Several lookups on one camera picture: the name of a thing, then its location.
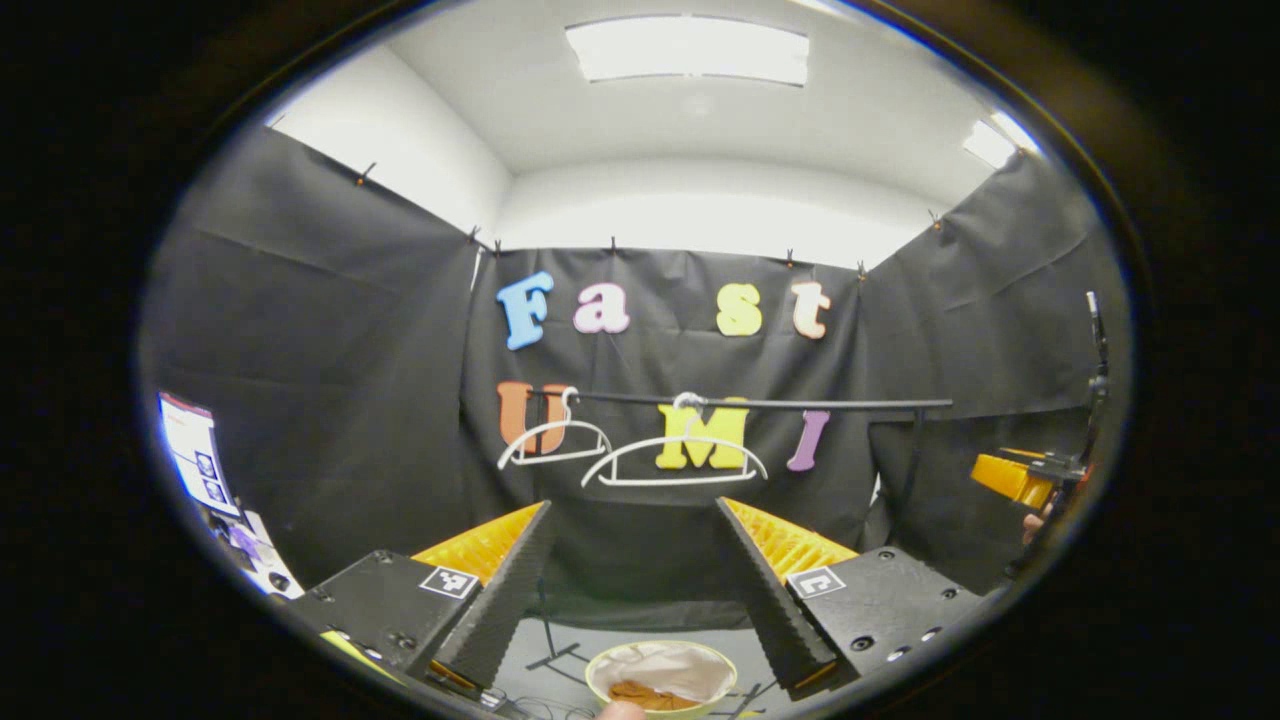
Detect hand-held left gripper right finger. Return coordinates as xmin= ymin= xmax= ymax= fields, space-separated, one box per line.
xmin=712 ymin=496 xmax=989 ymax=703

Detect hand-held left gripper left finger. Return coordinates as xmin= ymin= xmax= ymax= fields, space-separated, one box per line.
xmin=270 ymin=500 xmax=559 ymax=701

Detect round beige laundry hamper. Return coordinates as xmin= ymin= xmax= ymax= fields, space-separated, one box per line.
xmin=585 ymin=640 xmax=739 ymax=720

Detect brown collared shirt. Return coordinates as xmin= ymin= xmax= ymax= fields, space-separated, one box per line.
xmin=607 ymin=680 xmax=701 ymax=713

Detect white plastic clothes hanger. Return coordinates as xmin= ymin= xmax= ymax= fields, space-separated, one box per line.
xmin=580 ymin=395 xmax=769 ymax=489
xmin=497 ymin=386 xmax=613 ymax=471

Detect black clothes rack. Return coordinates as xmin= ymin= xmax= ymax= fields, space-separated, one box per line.
xmin=525 ymin=388 xmax=953 ymax=717

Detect black stand pole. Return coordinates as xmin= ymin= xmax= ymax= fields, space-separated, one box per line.
xmin=1085 ymin=290 xmax=1113 ymax=471

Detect black backdrop cloth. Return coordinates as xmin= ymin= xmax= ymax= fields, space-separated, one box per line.
xmin=140 ymin=125 xmax=1131 ymax=631

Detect small ceiling light panel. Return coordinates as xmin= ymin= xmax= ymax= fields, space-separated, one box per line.
xmin=962 ymin=110 xmax=1041 ymax=169

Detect white printed sheet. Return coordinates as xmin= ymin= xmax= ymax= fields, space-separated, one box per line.
xmin=158 ymin=392 xmax=243 ymax=519

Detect row of small backdrop clips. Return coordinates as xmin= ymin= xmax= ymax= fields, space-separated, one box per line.
xmin=355 ymin=160 xmax=946 ymax=281

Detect large ceiling light panel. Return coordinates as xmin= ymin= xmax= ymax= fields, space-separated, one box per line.
xmin=565 ymin=14 xmax=811 ymax=87

